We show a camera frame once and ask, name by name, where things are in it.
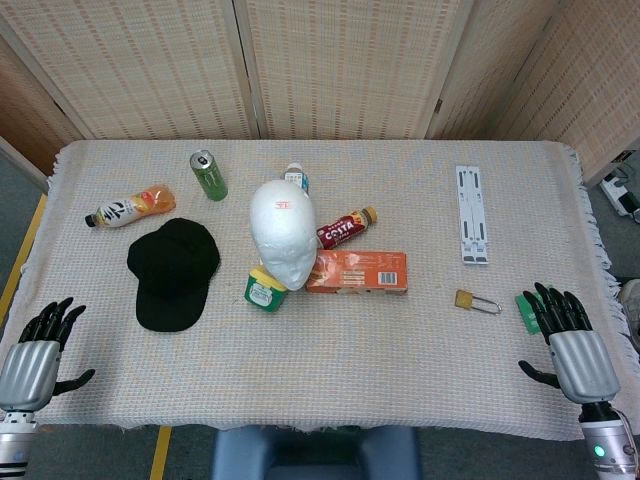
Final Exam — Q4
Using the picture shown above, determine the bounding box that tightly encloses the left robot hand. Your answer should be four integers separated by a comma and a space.
0, 297, 96, 413

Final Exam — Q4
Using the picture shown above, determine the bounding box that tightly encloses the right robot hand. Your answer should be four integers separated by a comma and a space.
517, 282, 621, 405

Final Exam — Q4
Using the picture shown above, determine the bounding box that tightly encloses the black baseball cap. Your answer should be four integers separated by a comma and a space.
126, 217, 222, 334

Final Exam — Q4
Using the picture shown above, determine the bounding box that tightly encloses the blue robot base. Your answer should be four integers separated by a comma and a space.
210, 425, 422, 480

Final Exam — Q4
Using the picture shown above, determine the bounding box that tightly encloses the white foam mannequin head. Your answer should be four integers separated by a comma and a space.
249, 178, 319, 291

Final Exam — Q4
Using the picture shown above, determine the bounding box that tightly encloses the green packet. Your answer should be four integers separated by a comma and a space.
514, 285, 564, 337

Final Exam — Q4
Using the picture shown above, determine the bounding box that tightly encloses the brass padlock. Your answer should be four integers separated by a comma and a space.
454, 289, 503, 316

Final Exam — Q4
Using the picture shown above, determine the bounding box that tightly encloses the white device on floor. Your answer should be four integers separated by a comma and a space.
599, 167, 640, 224

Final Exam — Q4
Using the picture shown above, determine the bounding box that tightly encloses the white folding stand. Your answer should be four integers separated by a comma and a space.
454, 164, 489, 266

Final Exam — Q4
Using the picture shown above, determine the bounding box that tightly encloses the orange tea bottle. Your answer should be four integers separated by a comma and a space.
84, 184, 177, 229

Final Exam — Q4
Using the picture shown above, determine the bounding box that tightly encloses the orange cardboard box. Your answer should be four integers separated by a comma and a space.
305, 250, 408, 294

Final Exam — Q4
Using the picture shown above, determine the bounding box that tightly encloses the green jar with yellow lid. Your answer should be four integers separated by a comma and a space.
243, 266, 289, 313

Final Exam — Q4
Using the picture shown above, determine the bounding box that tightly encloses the green drink can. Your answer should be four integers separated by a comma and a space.
189, 149, 229, 203

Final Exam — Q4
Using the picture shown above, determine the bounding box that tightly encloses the woven white tablecloth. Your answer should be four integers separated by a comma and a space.
0, 139, 636, 430

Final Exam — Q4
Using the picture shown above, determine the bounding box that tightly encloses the red Costa coffee bottle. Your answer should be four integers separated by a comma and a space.
316, 206, 379, 251

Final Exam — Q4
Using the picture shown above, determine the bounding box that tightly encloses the white capped plastic bottle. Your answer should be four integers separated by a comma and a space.
282, 161, 311, 196

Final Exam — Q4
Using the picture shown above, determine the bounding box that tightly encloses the bamboo folding screen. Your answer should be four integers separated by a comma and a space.
0, 0, 640, 189

